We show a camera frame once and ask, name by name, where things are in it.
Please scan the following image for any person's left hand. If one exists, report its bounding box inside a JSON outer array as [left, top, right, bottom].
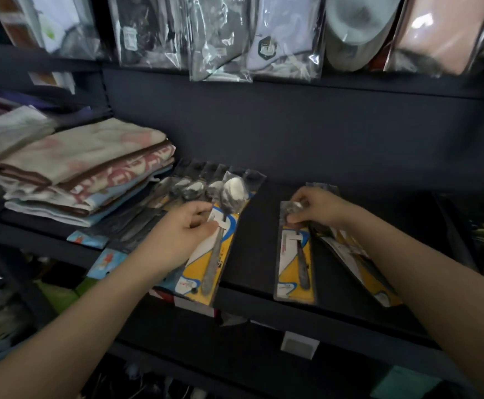
[[139, 201, 220, 280]]

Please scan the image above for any person's right hand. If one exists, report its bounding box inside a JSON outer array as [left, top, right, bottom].
[[286, 186, 353, 230]]

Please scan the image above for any large packaged spoon yellow card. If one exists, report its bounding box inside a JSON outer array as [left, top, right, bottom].
[[173, 169, 267, 307]]

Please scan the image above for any small packaged spoon yellow card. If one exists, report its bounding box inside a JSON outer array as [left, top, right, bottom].
[[273, 200, 316, 305]]

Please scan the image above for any person's left forearm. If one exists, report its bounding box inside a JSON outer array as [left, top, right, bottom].
[[0, 255, 159, 399]]

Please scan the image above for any person's right forearm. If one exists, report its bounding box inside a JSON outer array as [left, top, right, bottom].
[[342, 208, 484, 399]]

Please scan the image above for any row of packaged cutlery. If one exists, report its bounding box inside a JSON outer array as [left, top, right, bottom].
[[66, 158, 247, 287]]

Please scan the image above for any packaged cutlery yellow white card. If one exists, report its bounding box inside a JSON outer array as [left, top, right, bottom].
[[305, 182, 403, 309]]

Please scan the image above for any black metal shelf unit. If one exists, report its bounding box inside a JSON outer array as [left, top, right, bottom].
[[0, 41, 484, 399]]

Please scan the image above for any red patterned folded towel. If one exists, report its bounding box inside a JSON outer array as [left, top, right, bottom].
[[0, 143, 177, 204]]

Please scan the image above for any white shelf price label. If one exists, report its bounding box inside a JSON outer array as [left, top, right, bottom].
[[280, 331, 321, 360]]

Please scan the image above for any beige pink folded towel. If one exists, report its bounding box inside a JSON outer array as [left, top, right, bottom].
[[0, 117, 168, 186]]

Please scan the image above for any white folded towel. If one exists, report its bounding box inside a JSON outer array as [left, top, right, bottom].
[[4, 198, 113, 228]]

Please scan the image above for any green packet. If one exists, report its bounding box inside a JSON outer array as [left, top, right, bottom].
[[34, 278, 101, 314]]

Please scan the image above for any lavender garment plastic packet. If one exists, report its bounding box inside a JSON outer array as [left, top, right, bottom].
[[246, 0, 326, 81]]

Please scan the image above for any grey garment plastic packet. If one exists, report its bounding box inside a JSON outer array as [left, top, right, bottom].
[[186, 0, 256, 83]]

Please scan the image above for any teal packet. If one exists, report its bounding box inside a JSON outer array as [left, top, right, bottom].
[[370, 365, 443, 399]]

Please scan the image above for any pale green packaged item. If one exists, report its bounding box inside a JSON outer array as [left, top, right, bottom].
[[324, 0, 404, 73]]

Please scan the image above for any black garment plastic packet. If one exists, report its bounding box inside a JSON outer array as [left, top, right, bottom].
[[107, 0, 188, 70]]

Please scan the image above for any grey beige folded cloth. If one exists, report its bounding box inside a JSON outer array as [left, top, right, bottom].
[[0, 105, 57, 164]]

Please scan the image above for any pink packaged item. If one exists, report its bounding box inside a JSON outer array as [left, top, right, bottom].
[[383, 0, 484, 77]]

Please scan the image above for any white packet with brown edge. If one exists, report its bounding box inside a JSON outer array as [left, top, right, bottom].
[[0, 0, 103, 60]]

